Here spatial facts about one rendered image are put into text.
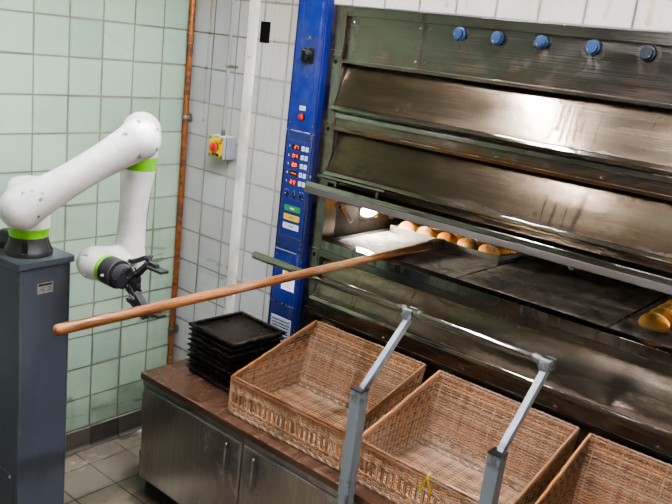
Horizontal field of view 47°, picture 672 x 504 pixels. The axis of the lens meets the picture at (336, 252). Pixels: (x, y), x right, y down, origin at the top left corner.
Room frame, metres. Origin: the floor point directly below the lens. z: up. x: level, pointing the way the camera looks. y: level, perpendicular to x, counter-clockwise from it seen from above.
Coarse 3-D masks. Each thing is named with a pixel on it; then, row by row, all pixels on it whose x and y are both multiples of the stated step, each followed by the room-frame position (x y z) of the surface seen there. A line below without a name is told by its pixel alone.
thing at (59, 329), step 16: (368, 256) 2.83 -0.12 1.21; (384, 256) 2.90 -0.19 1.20; (304, 272) 2.55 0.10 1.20; (320, 272) 2.61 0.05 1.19; (224, 288) 2.27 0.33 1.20; (240, 288) 2.31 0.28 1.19; (256, 288) 2.37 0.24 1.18; (160, 304) 2.08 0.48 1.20; (176, 304) 2.12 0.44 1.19; (80, 320) 1.89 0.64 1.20; (96, 320) 1.92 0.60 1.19; (112, 320) 1.95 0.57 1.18
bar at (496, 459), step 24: (288, 264) 2.71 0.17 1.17; (336, 288) 2.56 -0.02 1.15; (408, 312) 2.36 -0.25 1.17; (480, 336) 2.21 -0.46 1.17; (384, 360) 2.28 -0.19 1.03; (528, 360) 2.11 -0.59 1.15; (552, 360) 2.07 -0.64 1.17; (360, 408) 2.19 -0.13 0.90; (528, 408) 2.01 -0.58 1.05; (360, 432) 2.21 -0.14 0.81; (504, 456) 1.91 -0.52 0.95
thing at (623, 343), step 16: (336, 240) 3.12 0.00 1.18; (352, 256) 3.00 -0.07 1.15; (400, 272) 2.85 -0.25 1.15; (416, 272) 2.81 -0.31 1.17; (432, 272) 2.81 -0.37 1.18; (448, 288) 2.72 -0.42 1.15; (464, 288) 2.68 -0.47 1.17; (480, 288) 2.68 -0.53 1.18; (496, 304) 2.60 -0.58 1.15; (512, 304) 2.56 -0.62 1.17; (528, 304) 2.55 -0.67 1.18; (544, 320) 2.48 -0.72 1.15; (560, 320) 2.45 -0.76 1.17; (576, 320) 2.44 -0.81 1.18; (592, 336) 2.38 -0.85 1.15; (608, 336) 2.35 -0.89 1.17; (624, 336) 2.34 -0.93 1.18; (640, 352) 2.28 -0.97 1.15; (656, 352) 2.25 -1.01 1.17
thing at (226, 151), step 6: (210, 138) 3.44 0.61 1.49; (216, 138) 3.42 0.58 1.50; (222, 138) 3.40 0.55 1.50; (228, 138) 3.41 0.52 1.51; (234, 138) 3.44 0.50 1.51; (222, 144) 3.39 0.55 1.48; (228, 144) 3.41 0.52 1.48; (234, 144) 3.44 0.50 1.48; (222, 150) 3.39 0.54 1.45; (228, 150) 3.41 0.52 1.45; (234, 150) 3.44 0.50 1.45; (210, 156) 3.44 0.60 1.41; (216, 156) 3.41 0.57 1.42; (222, 156) 3.39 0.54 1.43; (228, 156) 3.42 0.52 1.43
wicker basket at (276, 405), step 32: (288, 352) 2.92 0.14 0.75; (320, 352) 2.97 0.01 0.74; (352, 352) 2.90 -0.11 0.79; (256, 384) 2.78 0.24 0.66; (288, 384) 2.93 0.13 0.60; (320, 384) 2.92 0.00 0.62; (352, 384) 2.85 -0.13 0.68; (384, 384) 2.77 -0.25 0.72; (416, 384) 2.67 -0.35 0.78; (256, 416) 2.58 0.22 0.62; (288, 416) 2.50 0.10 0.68; (320, 416) 2.72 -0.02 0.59; (320, 448) 2.40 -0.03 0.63
